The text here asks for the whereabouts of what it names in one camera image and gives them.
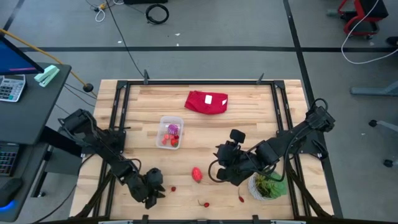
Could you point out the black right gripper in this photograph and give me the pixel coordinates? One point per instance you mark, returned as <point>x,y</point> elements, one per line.
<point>242,165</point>

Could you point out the white rectangular tag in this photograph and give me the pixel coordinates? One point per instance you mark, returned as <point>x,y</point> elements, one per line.
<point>208,99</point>

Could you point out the black station frame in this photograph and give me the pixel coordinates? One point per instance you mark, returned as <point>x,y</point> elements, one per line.
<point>202,82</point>

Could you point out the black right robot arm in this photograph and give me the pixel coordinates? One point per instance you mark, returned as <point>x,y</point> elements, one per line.
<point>286,143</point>

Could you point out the mint green stapler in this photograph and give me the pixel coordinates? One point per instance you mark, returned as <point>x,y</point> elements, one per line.
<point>46,75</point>

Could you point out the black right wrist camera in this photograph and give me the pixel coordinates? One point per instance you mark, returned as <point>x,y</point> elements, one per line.
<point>237,136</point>

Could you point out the black desk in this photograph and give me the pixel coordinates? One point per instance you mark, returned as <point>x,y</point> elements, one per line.
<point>34,109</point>

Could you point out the pink striped ball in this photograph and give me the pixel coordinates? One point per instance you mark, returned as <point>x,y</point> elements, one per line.
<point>173,128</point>

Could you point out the red toy strawberry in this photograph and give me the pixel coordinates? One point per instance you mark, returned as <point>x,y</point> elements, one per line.
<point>174,142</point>

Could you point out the pink toy dragon fruit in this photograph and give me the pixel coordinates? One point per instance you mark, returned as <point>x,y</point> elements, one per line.
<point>197,175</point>

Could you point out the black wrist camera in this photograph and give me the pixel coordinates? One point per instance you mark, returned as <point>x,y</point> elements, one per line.
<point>155,176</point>
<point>237,136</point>

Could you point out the red and black cart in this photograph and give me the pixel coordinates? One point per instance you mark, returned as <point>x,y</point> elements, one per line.
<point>373,7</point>

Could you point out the clear plastic tupperware container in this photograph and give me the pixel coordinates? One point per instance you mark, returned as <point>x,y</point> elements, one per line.
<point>161,124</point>

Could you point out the small white cloth label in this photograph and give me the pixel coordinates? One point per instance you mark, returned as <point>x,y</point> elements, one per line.
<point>224,102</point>

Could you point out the grey desk foot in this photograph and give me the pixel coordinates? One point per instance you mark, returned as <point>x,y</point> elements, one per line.
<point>373,91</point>

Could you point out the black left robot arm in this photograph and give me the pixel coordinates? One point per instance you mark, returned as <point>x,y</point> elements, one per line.
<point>102,149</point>

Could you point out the red cloth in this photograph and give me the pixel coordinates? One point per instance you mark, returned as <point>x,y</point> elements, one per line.
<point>199,104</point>

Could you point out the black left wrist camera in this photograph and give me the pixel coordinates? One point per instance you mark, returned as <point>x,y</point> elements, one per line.
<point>155,176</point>

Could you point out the black frame clamp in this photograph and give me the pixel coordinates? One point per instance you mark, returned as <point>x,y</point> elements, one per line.
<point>260,79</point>

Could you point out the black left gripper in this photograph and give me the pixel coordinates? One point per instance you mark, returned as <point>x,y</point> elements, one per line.
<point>147,193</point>

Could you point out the black backlit keyboard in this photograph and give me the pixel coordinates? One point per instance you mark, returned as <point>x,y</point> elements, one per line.
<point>7,158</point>

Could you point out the black computer monitor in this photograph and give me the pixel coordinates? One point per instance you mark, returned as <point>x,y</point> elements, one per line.
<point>15,59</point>

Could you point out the green plant in white pot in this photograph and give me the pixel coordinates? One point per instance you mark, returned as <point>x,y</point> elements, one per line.
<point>270,186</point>

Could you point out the grey calculator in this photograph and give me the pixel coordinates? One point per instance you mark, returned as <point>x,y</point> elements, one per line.
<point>11,88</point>

